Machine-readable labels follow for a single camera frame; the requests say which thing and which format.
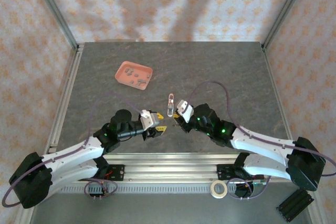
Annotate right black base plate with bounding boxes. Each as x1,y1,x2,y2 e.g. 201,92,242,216
216,163,253,183

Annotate pink plastic tray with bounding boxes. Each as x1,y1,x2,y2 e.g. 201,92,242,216
114,61,154,91

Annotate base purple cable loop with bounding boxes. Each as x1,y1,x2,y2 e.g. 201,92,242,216
83,178,118,201
227,177,271,200

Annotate aluminium side rail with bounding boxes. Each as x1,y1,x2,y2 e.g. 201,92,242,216
43,43,85,155
261,42,300,146

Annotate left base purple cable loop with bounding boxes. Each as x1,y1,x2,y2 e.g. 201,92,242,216
83,178,118,201

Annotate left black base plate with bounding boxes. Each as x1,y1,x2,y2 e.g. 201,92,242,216
86,164,125,182

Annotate right aluminium side rail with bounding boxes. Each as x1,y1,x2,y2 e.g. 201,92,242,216
261,42,300,146

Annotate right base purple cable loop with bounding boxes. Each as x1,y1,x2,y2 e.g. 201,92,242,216
227,177,271,200

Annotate black extrusion piece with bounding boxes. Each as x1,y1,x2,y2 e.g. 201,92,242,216
276,188,315,222

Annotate grey slotted cable duct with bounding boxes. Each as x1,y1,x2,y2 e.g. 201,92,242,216
60,185,237,195

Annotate right aluminium frame post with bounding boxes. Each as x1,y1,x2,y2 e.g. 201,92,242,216
261,0,312,51

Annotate small metal clip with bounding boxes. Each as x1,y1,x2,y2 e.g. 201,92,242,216
167,92,175,117

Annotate left aluminium side rail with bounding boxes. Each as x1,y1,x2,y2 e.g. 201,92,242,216
43,43,85,155

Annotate aluminium frame post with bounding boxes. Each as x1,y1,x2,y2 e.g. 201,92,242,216
261,0,312,51
28,0,79,51

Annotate aluminium mounting rail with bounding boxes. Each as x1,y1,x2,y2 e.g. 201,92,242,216
44,152,289,183

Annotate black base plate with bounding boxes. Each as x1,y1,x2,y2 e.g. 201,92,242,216
86,164,125,182
216,163,253,183

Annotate white tape roll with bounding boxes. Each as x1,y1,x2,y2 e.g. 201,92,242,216
210,180,228,199

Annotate left aluminium frame post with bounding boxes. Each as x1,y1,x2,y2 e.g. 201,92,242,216
28,0,79,51

